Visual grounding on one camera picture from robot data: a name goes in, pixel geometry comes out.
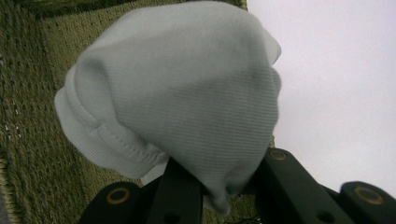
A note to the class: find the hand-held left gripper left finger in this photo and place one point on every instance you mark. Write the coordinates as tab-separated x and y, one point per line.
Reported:
177	196

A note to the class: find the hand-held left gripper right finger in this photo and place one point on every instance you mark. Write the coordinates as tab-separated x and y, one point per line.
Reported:
292	189

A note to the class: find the white ribbed knit garment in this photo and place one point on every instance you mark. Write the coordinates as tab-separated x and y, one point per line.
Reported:
183	93

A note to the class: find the green woven basket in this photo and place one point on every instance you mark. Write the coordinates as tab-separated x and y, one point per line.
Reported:
34	124

